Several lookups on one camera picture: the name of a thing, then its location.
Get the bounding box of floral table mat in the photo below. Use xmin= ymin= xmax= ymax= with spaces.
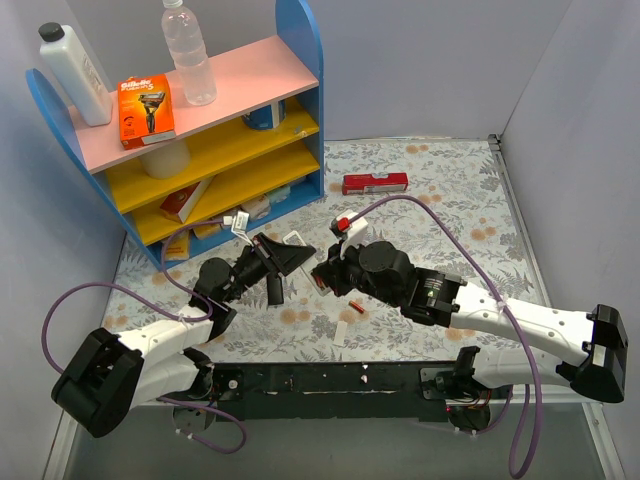
xmin=94 ymin=138 xmax=546 ymax=364

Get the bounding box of white bottle black cap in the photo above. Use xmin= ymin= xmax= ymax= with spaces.
xmin=38 ymin=22 xmax=112 ymax=127

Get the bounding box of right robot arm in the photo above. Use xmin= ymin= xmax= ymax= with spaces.
xmin=310 ymin=241 xmax=628 ymax=404

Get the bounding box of yellow snack packet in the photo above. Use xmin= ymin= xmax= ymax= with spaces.
xmin=162 ymin=231 xmax=190 ymax=261

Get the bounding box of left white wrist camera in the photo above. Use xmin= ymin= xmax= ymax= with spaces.
xmin=222 ymin=210 xmax=252 ymax=245

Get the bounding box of green sponge pack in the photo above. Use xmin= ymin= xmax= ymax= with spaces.
xmin=266 ymin=185 xmax=291 ymax=205

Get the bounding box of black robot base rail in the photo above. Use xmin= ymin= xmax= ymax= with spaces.
xmin=164 ymin=359 xmax=506 ymax=434

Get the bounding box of white snack packet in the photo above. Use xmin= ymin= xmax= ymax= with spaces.
xmin=240 ymin=195 xmax=271 ymax=221

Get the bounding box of orange razor box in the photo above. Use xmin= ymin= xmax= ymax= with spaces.
xmin=117 ymin=74 xmax=176 ymax=150

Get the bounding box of white cylindrical container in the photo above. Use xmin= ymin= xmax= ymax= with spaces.
xmin=139 ymin=140 xmax=191 ymax=180

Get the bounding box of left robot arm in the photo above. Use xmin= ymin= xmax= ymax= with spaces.
xmin=51 ymin=233 xmax=316 ymax=438

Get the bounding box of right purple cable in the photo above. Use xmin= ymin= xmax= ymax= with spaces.
xmin=349 ymin=194 xmax=546 ymax=479

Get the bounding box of blue pink yellow shelf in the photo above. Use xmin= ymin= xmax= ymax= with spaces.
xmin=26 ymin=1 xmax=324 ymax=264

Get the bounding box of blue white can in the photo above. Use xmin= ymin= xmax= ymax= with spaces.
xmin=242 ymin=100 xmax=286 ymax=131

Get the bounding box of red toothpaste box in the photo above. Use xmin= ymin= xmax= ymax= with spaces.
xmin=342 ymin=172 xmax=409 ymax=195

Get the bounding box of red white book box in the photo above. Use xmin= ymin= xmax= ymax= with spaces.
xmin=160 ymin=177 xmax=213 ymax=224

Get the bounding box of clear plastic water bottle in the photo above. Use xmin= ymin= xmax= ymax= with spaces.
xmin=161 ymin=0 xmax=217 ymax=106

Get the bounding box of white air conditioner remote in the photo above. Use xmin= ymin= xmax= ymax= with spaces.
xmin=282 ymin=229 xmax=329 ymax=296

